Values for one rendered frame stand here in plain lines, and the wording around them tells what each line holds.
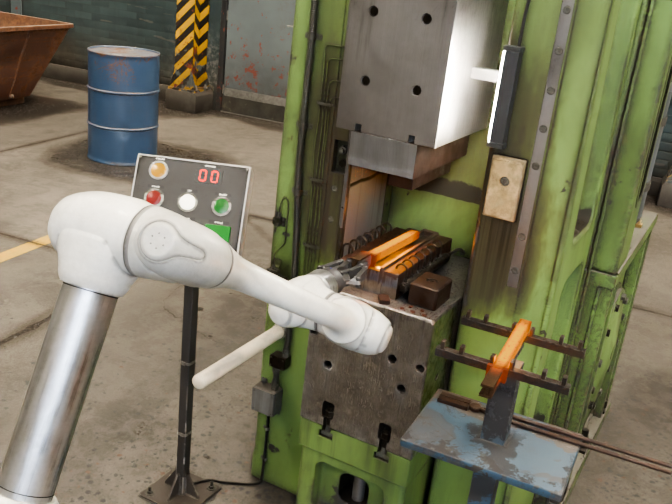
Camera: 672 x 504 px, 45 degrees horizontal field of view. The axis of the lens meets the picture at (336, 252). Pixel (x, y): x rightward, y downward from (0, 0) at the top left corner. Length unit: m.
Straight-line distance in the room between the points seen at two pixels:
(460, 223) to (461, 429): 0.82
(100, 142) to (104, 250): 5.43
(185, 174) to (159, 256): 1.09
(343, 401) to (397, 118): 0.85
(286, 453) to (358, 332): 1.19
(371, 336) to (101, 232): 0.67
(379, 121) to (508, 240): 0.48
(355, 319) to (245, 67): 7.46
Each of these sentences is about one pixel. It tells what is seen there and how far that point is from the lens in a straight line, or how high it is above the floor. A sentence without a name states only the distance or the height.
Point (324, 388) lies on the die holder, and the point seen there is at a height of 0.59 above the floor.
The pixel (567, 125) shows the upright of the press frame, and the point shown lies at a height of 1.46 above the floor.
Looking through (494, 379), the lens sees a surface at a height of 1.00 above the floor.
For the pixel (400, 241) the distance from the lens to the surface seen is 2.39.
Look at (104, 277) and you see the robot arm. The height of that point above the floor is 1.25.
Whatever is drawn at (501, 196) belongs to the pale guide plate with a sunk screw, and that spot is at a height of 1.25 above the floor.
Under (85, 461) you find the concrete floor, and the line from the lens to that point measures 3.15.
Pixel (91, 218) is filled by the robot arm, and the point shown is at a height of 1.34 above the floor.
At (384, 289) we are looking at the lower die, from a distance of 2.30.
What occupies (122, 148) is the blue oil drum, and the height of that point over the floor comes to 0.15.
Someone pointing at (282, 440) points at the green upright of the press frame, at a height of 0.21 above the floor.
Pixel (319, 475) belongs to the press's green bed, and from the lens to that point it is 2.67.
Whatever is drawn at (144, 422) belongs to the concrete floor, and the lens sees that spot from 3.35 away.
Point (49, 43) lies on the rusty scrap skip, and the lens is 8.79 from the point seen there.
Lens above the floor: 1.82
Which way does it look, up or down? 20 degrees down
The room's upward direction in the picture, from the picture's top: 7 degrees clockwise
